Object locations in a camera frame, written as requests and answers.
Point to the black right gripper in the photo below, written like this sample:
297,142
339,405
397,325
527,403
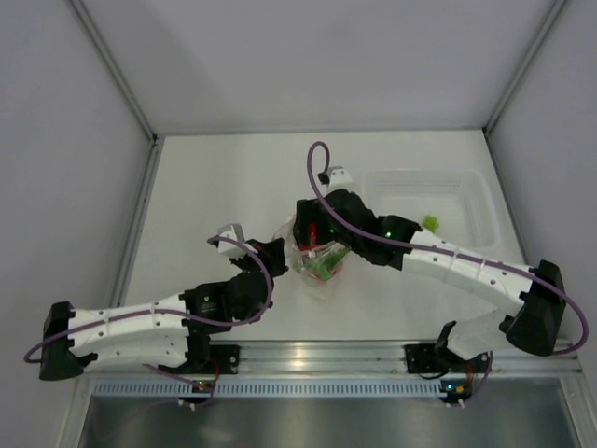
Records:
310,212

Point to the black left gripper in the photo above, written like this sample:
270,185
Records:
271,252

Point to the clear zip top bag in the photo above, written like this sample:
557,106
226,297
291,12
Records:
301,264

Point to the green fake grapes bunch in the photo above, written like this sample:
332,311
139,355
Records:
430,223

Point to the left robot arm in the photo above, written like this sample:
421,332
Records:
171,335

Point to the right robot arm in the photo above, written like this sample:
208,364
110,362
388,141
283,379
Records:
528,306

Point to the fake watermelon slice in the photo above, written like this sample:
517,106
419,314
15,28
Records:
326,265

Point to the white perforated plastic basket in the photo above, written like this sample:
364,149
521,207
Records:
459,202

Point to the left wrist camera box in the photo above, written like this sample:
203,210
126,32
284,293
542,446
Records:
230,240

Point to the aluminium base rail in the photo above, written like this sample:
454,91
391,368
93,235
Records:
372,358

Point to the grey slotted cable duct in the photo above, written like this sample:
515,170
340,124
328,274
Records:
279,388

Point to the aluminium frame post left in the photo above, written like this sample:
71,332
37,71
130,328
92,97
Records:
110,63

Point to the aluminium frame post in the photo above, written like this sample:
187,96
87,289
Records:
555,11
110,63

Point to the aluminium frame post right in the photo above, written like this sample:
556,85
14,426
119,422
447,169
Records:
555,11

